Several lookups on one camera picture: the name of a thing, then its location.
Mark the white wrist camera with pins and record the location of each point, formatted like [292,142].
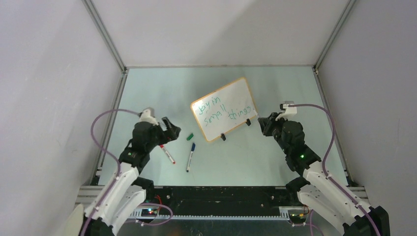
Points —
[147,115]
[288,110]

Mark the yellow framed whiteboard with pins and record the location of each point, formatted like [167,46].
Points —
[224,109]

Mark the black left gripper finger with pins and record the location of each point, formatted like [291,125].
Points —
[166,139]
[172,131]

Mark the aluminium frame post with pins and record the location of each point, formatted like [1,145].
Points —
[334,33]
[102,30]

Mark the green marker cap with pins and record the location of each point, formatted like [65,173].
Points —
[190,136]

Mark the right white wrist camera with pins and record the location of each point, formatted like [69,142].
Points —
[288,110]

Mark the left controller circuit board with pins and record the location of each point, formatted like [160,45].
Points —
[149,212]

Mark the left aluminium frame post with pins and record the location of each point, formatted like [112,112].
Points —
[102,30]

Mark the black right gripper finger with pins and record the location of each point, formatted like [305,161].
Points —
[265,125]
[274,117]

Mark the right controller circuit board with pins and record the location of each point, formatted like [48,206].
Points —
[297,218]

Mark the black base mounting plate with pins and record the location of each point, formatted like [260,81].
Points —
[225,201]

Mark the blue marker pen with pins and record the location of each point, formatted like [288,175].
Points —
[190,157]

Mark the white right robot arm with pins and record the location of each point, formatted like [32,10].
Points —
[316,187]

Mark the right aluminium frame post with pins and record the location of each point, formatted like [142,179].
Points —
[334,33]

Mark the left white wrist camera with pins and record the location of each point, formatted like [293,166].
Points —
[147,115]

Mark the red marker pen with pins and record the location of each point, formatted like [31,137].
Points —
[168,154]

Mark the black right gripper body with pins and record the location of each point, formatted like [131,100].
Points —
[277,128]

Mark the controller circuit board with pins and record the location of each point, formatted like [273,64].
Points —
[149,212]
[297,218]

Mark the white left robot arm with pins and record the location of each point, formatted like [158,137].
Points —
[127,190]

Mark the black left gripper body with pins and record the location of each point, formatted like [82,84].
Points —
[158,135]

